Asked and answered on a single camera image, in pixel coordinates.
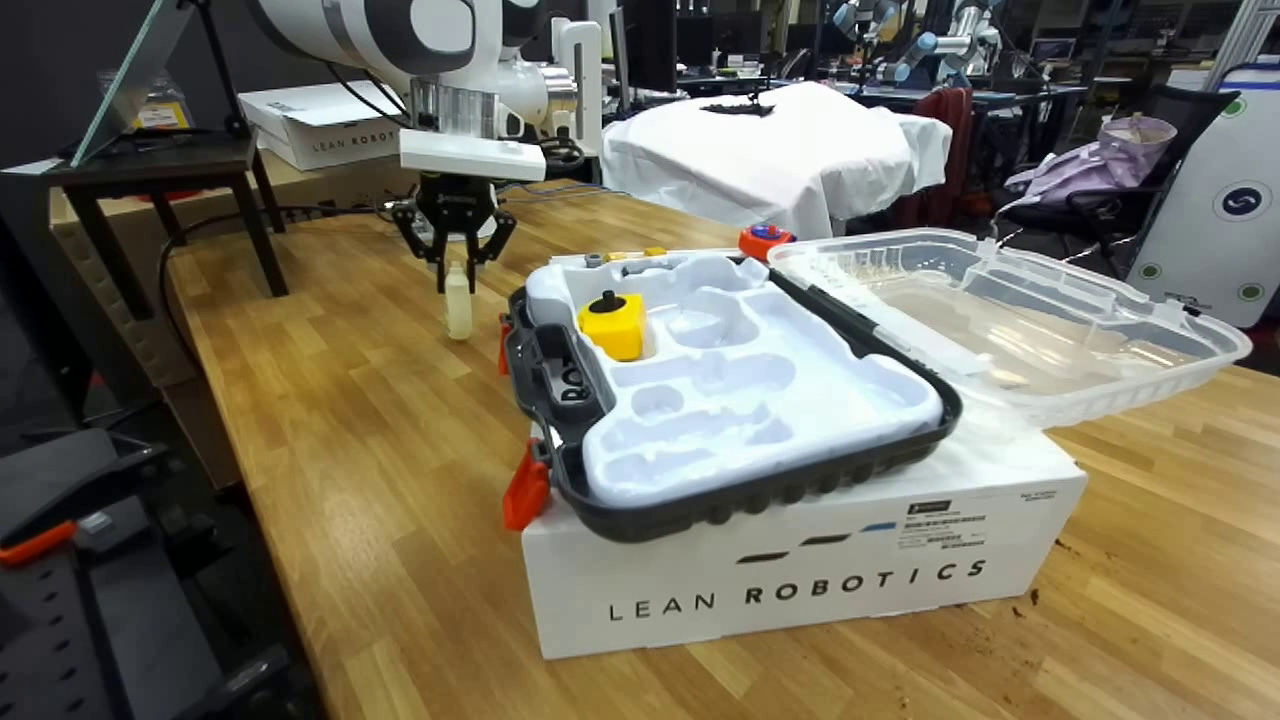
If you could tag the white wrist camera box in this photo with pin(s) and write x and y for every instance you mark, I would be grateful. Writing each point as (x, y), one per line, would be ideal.
(469, 153)

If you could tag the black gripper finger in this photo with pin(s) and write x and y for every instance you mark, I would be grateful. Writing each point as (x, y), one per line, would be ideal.
(490, 241)
(416, 234)

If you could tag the black chair with clothes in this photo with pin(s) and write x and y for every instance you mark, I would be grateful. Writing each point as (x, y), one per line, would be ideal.
(1098, 199)

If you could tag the white Lean Robotics box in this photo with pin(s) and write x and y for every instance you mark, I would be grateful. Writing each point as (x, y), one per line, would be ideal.
(975, 522)

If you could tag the cream squeeze bottle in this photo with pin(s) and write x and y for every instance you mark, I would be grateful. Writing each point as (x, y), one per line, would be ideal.
(458, 300)

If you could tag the black side table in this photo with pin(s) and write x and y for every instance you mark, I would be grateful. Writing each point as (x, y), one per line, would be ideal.
(167, 165)

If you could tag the black tool case base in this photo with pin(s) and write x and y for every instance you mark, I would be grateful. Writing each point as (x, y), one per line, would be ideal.
(748, 395)

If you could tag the orange blue round toy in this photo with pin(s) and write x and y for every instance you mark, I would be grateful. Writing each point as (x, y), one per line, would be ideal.
(763, 238)

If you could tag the orange case latch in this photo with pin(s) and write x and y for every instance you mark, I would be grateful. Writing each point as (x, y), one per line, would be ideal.
(526, 494)

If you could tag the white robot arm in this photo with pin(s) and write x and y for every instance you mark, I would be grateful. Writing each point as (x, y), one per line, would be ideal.
(469, 105)

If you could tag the white cloth covered table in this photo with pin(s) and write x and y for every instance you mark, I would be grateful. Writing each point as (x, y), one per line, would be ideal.
(802, 159)

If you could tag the clear case lid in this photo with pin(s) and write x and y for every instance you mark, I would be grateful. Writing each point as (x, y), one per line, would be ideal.
(1034, 334)

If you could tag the white flat cardboard box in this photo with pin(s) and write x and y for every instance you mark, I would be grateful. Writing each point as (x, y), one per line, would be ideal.
(320, 125)

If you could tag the white machine housing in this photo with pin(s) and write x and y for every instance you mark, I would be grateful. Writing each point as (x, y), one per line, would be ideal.
(1212, 238)

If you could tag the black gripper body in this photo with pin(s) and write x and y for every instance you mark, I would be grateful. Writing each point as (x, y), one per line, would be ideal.
(458, 203)

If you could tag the yellow block with black knob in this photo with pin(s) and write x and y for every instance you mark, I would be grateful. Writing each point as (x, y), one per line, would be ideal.
(612, 322)

